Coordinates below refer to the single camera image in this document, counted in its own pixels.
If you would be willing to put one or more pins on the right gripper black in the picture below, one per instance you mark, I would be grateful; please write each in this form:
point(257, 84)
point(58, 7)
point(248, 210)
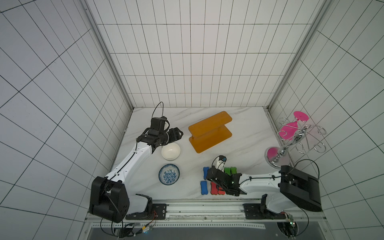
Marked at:
point(214, 174)

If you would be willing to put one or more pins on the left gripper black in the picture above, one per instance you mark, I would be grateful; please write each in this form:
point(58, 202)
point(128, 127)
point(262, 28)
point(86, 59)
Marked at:
point(175, 136)

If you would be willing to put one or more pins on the red eraser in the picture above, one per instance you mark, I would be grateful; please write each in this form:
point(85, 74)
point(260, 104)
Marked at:
point(214, 189)
point(221, 191)

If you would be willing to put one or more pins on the green eraser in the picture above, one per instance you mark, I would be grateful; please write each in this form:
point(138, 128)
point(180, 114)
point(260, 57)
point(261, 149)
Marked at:
point(233, 170)
point(227, 171)

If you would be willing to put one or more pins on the blue eraser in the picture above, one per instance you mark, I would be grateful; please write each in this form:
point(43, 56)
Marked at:
point(205, 171)
point(204, 187)

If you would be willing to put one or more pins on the orange wooden two-tier shelf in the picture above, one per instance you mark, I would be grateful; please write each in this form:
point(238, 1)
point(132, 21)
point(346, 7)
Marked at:
point(210, 132)

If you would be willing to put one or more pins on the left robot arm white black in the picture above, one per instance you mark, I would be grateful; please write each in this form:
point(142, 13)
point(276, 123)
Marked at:
point(110, 197)

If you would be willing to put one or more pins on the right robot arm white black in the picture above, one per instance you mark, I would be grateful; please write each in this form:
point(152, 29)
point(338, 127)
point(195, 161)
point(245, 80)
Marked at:
point(282, 190)

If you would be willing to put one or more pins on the white bowl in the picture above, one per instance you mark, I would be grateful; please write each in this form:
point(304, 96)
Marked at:
point(171, 152)

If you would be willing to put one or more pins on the blue patterned bowl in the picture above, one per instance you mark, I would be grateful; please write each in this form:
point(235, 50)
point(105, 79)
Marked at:
point(169, 174)

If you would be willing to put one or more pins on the right electronics board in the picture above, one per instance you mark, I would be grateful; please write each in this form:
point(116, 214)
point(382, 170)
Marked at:
point(288, 228)

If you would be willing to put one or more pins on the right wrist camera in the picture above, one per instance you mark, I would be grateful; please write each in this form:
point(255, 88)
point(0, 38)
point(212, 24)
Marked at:
point(220, 163)

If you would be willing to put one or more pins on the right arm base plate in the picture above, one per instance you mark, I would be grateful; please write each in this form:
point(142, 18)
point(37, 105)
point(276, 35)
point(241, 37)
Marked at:
point(259, 212)

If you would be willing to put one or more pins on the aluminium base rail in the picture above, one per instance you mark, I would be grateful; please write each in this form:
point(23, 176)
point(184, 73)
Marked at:
point(218, 214)

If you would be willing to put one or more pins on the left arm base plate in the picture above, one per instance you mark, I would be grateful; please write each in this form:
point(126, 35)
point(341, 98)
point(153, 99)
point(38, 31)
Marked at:
point(154, 211)

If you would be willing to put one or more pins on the left electronics board with wires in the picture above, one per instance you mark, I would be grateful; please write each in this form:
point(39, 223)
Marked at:
point(122, 230)

